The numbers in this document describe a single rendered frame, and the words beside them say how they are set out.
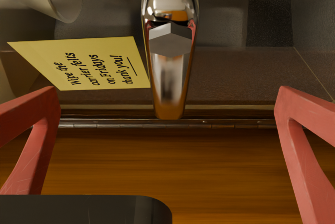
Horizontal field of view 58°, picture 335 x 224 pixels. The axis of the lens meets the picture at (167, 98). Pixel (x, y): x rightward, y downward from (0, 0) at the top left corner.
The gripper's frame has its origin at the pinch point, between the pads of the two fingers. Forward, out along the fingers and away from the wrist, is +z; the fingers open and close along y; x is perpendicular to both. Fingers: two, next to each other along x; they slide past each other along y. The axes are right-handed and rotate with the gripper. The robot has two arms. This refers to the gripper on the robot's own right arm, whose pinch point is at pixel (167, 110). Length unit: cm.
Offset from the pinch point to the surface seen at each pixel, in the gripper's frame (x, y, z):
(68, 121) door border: 14.0, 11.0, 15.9
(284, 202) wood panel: 20.5, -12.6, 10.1
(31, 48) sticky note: 0.7, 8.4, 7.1
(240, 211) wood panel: 20.5, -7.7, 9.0
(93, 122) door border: 14.2, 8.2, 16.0
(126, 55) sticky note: 1.5, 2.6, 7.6
